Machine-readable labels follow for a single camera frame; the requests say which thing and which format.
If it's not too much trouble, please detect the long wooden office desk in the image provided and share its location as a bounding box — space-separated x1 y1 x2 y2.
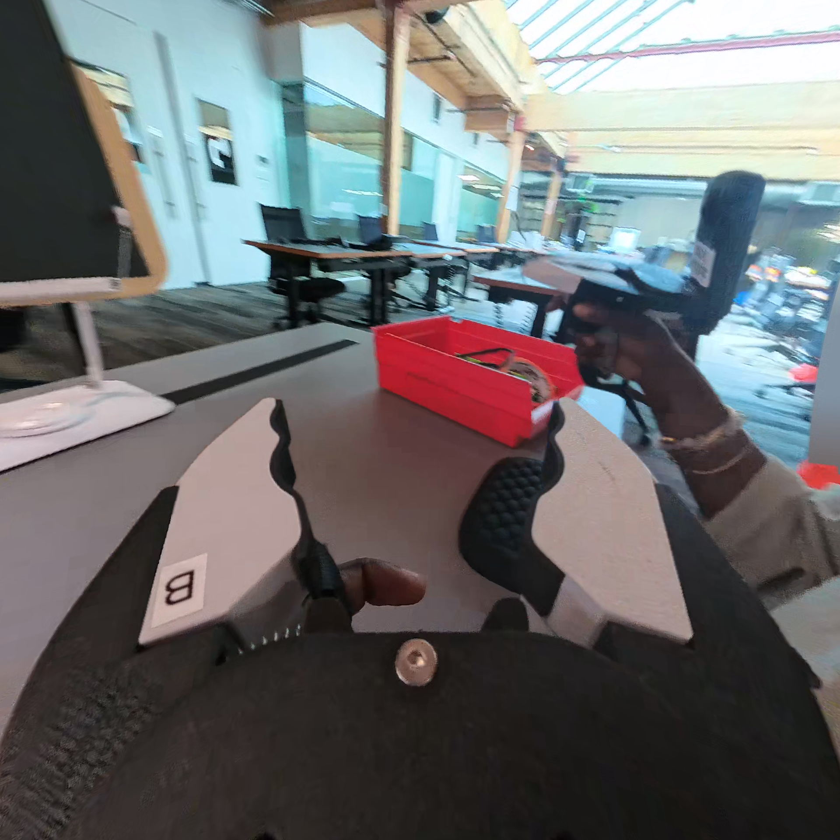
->
243 238 421 329

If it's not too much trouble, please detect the round patterned object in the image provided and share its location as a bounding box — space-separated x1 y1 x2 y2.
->
502 357 560 405

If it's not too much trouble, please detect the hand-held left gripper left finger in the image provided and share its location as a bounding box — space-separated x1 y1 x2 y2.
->
138 397 345 651

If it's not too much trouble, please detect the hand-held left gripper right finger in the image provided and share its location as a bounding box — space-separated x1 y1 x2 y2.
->
458 400 694 649

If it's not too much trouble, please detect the person's left hand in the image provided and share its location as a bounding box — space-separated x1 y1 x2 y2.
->
338 558 427 616

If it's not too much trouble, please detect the red ceiling pipe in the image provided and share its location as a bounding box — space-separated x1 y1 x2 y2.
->
535 29 840 67

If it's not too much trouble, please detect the red plastic bin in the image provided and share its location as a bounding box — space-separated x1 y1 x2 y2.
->
372 315 585 449

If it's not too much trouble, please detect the person's right hand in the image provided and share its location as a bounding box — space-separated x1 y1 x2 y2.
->
571 305 731 439

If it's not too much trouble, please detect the white-framed computer monitor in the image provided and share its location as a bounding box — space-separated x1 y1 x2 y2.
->
0 0 177 473

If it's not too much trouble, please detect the thin gold bracelet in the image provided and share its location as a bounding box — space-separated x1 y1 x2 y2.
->
659 408 747 455
686 446 757 476

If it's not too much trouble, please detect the thin black cable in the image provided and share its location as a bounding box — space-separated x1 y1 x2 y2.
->
457 348 519 376

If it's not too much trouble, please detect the black and white wall picture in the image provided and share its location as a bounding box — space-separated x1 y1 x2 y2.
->
197 100 239 186

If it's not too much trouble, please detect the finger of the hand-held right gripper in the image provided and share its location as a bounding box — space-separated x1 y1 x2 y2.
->
524 252 686 296

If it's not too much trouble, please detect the wooden support post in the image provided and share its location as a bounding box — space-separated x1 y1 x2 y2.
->
495 130 527 244
382 0 412 237

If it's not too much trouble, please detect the person's right forearm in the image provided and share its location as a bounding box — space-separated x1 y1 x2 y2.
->
659 407 840 595

